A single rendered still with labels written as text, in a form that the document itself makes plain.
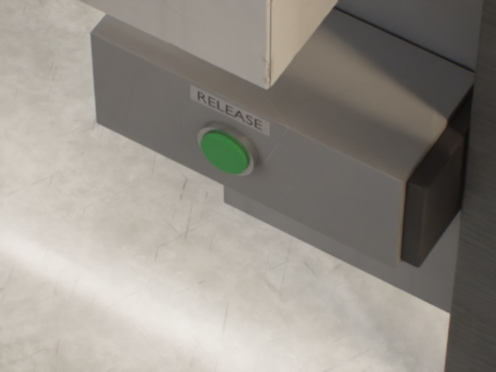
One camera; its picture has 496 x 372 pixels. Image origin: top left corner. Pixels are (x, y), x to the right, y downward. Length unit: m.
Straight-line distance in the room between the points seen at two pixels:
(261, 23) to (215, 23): 0.03
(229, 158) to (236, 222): 1.39
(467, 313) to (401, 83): 0.17
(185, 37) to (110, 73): 0.23
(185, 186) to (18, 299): 0.23
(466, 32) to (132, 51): 0.18
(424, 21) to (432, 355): 1.34
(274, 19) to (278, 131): 0.22
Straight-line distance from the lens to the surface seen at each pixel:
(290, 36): 1.27
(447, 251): 1.62
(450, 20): 1.46
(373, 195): 1.45
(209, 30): 1.27
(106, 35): 1.49
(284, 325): 2.80
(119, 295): 2.82
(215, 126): 1.48
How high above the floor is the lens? 2.32
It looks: 53 degrees down
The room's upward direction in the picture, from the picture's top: straight up
